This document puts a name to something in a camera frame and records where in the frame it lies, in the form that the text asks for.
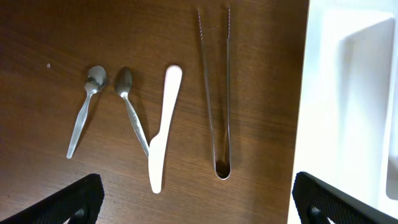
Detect white plastic cutlery tray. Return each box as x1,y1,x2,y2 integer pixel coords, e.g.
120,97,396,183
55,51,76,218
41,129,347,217
292,0,397,217

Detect white plastic knife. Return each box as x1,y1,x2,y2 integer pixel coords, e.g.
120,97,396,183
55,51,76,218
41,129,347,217
148,65,182,194

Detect steel kitchen tongs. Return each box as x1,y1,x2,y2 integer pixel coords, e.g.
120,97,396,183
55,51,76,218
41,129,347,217
197,5,232,180

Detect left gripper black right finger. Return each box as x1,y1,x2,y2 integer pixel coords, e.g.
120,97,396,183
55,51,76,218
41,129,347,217
292,172,397,224

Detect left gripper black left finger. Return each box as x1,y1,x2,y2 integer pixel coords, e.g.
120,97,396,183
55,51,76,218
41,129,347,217
1,174,104,224

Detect right small steel teaspoon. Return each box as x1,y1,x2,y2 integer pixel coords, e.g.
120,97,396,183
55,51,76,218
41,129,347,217
114,67,149,157

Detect small steel teaspoon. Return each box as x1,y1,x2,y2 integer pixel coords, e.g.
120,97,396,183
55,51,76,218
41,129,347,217
67,65,107,159
114,67,149,157

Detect left small steel teaspoon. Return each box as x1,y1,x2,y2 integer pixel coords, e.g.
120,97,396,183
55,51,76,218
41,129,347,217
67,65,107,159

